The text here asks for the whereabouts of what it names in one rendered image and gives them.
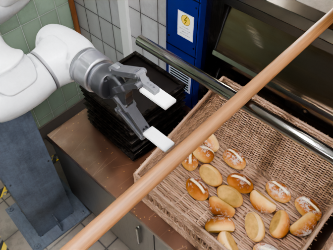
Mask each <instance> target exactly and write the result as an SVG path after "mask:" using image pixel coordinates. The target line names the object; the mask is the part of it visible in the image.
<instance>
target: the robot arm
mask: <svg viewBox="0 0 333 250"><path fill-rule="evenodd" d="M29 1H30V0H0V25H1V24H3V23H4V22H6V21H7V20H9V19H10V18H12V17H13V16H14V15H16V14H17V13H18V12H19V11H20V10H22V9H23V8H24V7H25V6H26V5H27V4H28V3H29ZM146 73H147V70H146V69H145V68H144V67H137V66H129V65H123V64H121V63H119V62H116V63H115V64H113V61H112V60H111V59H110V58H108V57H107V56H105V55H104V54H102V53H101V52H100V51H99V50H97V49H96V48H95V47H94V46H93V44H92V43H91V42H90V41H89V40H88V39H86V38H85V37H84V36H82V35H81V34H79V33H78V32H76V31H74V30H72V29H70V28H68V27H65V26H63V25H59V24H49V25H46V26H44V27H43V28H41V29H40V30H39V32H38V34H37V36H36V47H35V49H34V50H33V51H31V52H30V53H28V54H27V55H26V54H24V53H23V51H22V50H20V49H14V48H11V47H10V46H9V45H7V44H6V43H5V41H4V40H3V39H2V37H1V35H0V123H4V122H7V121H10V120H13V119H15V118H17V117H19V116H21V115H23V114H25V113H27V112H28V111H30V110H31V109H33V108H35V107H36V106H38V105H39V104H40V103H42V102H43V101H44V100H46V99H47V98H48V97H49V96H50V95H51V94H52V93H53V92H55V91H56V90H57V89H59V88H60V87H62V86H64V85H66V84H68V83H71V82H76V83H78V84H79V85H81V86H82V87H83V88H85V89H86V90H87V91H89V92H95V93H96V94H97V95H99V96H100V97H101V98H103V99H113V100H114V102H115V103H116V104H117V107H116V108H115V109H114V110H115V111H116V112H117V113H118V114H119V115H120V116H121V117H122V118H123V119H124V120H125V121H126V123H127V124H128V125H129V126H130V127H131V129H132V130H133V131H134V132H135V133H136V135H137V136H138V137H139V138H140V139H141V140H143V139H145V138H147V139H149V140H150V141H151V142H152V143H153V144H155V145H156V146H157V147H158V148H160V149H161V150H162V151H163V152H167V151H168V150H169V149H171V148H172V147H173V146H174V142H173V141H171V140H170V139H169V138H167V137H166V136H165V135H163V134H162V133H161V132H160V131H158V130H157V129H156V128H154V127H153V126H151V127H150V126H149V125H148V123H147V122H146V120H145V119H144V117H143V116H142V114H141V113H140V112H139V110H138V109H137V107H136V102H135V101H134V99H133V96H132V89H139V88H141V87H142V88H141V89H140V92H141V93H142V94H144V95H145V96H146V97H148V98H149V99H150V100H152V101H153V102H155V103H156V104H157V105H159V106H160V107H162V108H163V109H164V110H166V109H168V108H169V107H170V106H171V105H173V104H174V103H175V102H176V99H175V98H173V97H172V96H170V95H169V94H167V93H166V92H164V91H163V90H162V89H160V88H159V87H158V86H157V85H155V84H154V83H152V82H151V81H150V80H149V78H148V77H147V76H146ZM125 77H127V78H130V79H128V80H125V79H124V78H125ZM131 78H133V79H131ZM129 103H131V105H129V106H127V105H128V104H129Z"/></svg>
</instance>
